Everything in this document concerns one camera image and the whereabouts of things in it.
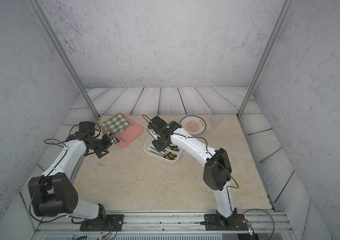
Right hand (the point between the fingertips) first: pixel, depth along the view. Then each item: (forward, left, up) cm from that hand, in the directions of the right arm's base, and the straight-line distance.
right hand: (159, 145), depth 84 cm
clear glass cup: (+30, -38, -12) cm, 50 cm away
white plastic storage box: (+2, -6, -15) cm, 16 cm away
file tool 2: (+7, -8, -15) cm, 18 cm away
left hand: (+2, +25, 0) cm, 25 cm away
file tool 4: (+2, -1, -14) cm, 14 cm away
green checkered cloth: (+29, +37, -14) cm, 49 cm away
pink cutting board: (+23, +27, -19) cm, 40 cm away
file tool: (-1, +3, +11) cm, 11 cm away
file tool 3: (+4, -6, -15) cm, 16 cm away
